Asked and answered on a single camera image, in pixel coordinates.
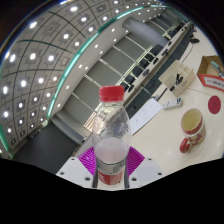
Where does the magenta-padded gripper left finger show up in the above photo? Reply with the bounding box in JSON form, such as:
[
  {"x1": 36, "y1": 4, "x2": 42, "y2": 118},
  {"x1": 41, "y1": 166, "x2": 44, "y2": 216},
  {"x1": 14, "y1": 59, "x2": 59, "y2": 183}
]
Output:
[{"x1": 55, "y1": 146, "x2": 99, "y2": 188}]

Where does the open brown cardboard box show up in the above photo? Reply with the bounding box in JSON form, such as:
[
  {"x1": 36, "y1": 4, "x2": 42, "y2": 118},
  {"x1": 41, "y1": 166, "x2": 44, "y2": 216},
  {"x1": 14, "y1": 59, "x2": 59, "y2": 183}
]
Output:
[{"x1": 196, "y1": 54, "x2": 224, "y2": 93}]

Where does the group of ceiling lights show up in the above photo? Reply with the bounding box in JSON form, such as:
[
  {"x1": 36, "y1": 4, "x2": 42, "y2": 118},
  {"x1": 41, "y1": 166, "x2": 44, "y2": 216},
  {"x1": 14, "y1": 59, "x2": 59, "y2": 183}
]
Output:
[{"x1": 0, "y1": 0, "x2": 174, "y2": 148}]

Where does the red and cream mug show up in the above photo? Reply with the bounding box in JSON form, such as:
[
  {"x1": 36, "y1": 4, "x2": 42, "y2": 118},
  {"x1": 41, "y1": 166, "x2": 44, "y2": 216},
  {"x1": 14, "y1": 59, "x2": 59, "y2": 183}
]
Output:
[{"x1": 179, "y1": 107, "x2": 206, "y2": 154}]

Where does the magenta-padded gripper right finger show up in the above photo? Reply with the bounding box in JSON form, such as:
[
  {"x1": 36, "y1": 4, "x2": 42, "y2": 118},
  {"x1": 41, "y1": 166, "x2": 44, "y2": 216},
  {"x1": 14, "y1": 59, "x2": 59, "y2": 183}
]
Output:
[{"x1": 124, "y1": 145, "x2": 165, "y2": 188}]

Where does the row of black office chairs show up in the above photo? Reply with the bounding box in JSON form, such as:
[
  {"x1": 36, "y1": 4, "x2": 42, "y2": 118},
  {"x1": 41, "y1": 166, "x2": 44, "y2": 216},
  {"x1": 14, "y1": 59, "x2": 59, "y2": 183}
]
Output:
[{"x1": 121, "y1": 24, "x2": 191, "y2": 93}]

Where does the small black clip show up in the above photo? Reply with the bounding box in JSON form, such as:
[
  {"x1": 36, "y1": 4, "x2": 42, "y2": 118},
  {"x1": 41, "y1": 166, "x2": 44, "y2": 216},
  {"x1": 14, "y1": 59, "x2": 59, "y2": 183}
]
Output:
[{"x1": 169, "y1": 73, "x2": 184, "y2": 92}]

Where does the green eraser block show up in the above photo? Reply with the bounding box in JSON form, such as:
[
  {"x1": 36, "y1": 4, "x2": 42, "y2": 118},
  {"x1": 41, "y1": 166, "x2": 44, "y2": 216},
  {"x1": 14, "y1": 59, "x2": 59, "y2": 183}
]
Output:
[{"x1": 211, "y1": 61, "x2": 224, "y2": 79}]

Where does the flat round red coaster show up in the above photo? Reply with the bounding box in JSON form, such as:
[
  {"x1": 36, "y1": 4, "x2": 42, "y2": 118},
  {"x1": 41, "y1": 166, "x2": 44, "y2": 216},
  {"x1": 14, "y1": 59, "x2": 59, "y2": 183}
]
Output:
[{"x1": 207, "y1": 95, "x2": 222, "y2": 115}]

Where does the white power strip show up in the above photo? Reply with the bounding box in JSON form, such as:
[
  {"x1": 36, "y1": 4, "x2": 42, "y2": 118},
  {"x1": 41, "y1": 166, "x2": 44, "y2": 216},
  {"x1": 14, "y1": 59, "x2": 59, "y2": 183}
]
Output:
[{"x1": 162, "y1": 96, "x2": 183, "y2": 110}]

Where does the clear red-capped water bottle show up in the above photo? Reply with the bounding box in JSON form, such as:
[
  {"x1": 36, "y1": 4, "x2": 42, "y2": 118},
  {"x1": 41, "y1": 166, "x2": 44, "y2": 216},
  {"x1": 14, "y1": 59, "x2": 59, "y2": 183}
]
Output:
[{"x1": 91, "y1": 85, "x2": 132, "y2": 188}]

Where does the beige compartment box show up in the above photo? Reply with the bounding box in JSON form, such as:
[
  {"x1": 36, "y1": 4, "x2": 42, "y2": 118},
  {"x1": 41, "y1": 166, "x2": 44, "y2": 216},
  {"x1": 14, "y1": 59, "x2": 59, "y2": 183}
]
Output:
[{"x1": 158, "y1": 59, "x2": 197, "y2": 93}]

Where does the long curved conference desk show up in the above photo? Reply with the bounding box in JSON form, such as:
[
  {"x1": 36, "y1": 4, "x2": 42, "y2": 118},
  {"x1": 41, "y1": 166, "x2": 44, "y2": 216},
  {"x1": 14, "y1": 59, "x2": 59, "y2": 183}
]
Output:
[{"x1": 124, "y1": 23, "x2": 201, "y2": 118}]

